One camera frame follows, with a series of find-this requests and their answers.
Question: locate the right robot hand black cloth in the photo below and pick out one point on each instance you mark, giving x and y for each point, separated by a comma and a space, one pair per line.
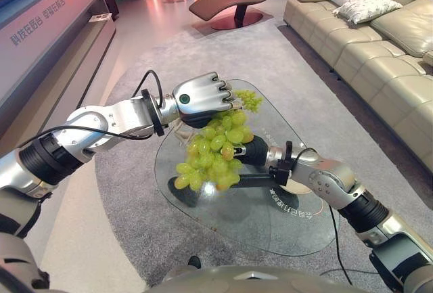
256, 152

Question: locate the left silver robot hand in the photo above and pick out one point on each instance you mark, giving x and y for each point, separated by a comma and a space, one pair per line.
199, 93

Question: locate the large green grape bunch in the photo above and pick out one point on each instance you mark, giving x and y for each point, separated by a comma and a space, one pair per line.
213, 157

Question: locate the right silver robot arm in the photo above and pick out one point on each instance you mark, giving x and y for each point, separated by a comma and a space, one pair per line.
338, 178

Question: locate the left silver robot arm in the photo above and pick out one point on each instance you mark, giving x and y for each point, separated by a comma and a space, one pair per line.
88, 124

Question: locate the white round plate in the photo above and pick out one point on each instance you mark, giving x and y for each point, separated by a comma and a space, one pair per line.
297, 188

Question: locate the grey rug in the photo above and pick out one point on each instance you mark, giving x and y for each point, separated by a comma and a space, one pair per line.
203, 56

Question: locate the small green grape bunch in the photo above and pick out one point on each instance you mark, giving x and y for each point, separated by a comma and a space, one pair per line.
250, 98

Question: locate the glass coffee table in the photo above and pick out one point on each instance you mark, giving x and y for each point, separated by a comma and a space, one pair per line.
257, 225

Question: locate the small white box on shelf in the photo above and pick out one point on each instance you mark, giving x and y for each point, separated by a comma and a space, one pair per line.
100, 18

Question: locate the dark robot foot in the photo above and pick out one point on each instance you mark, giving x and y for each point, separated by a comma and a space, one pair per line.
194, 262

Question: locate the silver robot torso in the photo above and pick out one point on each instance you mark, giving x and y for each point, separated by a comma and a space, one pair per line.
250, 279

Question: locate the beige leather sofa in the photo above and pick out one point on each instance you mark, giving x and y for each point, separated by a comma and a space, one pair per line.
379, 63

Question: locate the white TV cabinet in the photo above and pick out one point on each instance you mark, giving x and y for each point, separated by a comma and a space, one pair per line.
50, 46

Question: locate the large white patterned pillow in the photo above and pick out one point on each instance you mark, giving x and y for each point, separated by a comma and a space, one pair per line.
368, 8

